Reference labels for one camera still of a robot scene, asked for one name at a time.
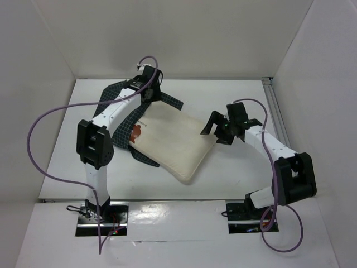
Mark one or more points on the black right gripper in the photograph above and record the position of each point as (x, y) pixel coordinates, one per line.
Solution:
(221, 129)

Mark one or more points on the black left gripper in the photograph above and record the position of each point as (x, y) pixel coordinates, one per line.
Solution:
(156, 95)

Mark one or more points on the cream pillow with bear print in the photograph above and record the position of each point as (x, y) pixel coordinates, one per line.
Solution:
(172, 139)

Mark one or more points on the dark checked pillowcase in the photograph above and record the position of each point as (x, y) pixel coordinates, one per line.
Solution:
(121, 136)

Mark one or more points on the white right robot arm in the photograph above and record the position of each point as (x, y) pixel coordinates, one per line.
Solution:
(293, 174)

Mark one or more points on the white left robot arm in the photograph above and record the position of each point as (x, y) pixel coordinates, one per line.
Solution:
(94, 137)

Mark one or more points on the aluminium frame rail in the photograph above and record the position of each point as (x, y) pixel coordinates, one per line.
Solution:
(275, 111)

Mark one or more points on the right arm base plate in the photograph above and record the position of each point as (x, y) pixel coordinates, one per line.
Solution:
(241, 219)

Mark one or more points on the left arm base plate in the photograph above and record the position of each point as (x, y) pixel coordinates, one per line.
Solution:
(114, 224)

